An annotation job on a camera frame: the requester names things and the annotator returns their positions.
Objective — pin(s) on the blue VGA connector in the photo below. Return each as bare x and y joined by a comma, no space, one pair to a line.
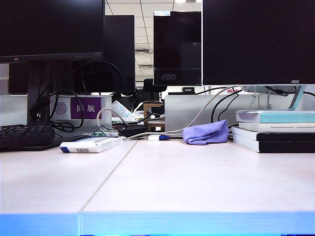
164,137

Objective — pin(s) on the silver upright panel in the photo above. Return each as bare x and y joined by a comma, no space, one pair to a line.
177,113

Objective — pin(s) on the purple sign acrylic holder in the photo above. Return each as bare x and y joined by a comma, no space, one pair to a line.
86,108

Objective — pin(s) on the teal book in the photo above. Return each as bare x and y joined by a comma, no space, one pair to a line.
283,117

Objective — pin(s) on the purple microfibre rag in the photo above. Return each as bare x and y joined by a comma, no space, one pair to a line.
206,134

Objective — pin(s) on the silver blister pack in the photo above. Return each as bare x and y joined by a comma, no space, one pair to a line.
98,134

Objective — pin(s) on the white framed AOC monitor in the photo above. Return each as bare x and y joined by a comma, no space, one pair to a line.
258,37

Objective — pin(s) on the white tube teal print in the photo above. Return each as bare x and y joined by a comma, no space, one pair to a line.
120,108

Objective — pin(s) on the white blue medicine box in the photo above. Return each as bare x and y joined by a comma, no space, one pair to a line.
91,146

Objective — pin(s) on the black monitor on dark stand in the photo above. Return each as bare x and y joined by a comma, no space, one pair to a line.
49,24

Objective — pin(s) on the plain black monitor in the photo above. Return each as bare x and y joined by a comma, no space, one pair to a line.
120,49

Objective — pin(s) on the black keyboard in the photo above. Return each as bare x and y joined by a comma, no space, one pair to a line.
24,137

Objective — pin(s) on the wooden desk riser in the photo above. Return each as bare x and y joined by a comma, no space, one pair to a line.
145,110

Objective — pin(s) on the white neuroscience book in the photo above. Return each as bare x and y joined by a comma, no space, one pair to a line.
283,127

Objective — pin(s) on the black AOC monitor silver stand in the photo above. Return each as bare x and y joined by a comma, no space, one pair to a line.
172,44

